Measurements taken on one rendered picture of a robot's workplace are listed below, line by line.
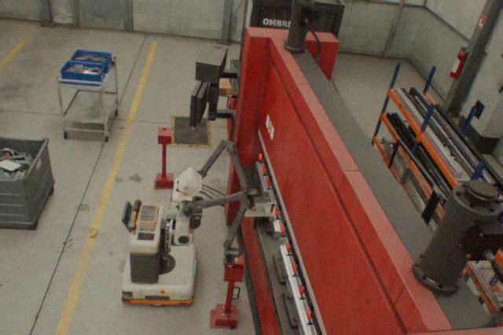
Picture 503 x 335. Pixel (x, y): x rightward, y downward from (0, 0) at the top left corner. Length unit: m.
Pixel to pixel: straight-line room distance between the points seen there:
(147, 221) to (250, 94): 1.54
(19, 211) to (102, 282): 1.19
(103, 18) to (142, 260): 7.57
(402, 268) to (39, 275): 3.75
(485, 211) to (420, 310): 0.45
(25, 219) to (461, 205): 4.44
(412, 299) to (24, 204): 4.12
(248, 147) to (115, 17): 6.72
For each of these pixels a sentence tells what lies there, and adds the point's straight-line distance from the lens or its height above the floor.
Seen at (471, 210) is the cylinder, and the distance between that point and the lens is 1.73.
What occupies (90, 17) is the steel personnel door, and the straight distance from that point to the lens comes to 10.93.
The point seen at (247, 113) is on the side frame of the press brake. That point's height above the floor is 1.52.
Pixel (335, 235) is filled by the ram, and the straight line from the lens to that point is 2.62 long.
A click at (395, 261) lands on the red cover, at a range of 2.02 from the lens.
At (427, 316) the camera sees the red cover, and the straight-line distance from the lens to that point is 1.88.
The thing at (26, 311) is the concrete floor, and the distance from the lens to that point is 4.71.
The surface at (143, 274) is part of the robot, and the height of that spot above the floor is 0.43.
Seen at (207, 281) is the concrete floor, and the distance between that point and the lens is 4.74.
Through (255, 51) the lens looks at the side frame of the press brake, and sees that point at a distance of 4.19.
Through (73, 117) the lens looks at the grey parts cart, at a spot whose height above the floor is 0.33.
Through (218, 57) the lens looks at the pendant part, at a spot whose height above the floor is 1.95.
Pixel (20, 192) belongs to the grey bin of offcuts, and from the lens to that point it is 5.07.
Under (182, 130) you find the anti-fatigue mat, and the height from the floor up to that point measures 0.01.
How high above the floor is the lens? 3.63
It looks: 35 degrees down
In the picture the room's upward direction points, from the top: 9 degrees clockwise
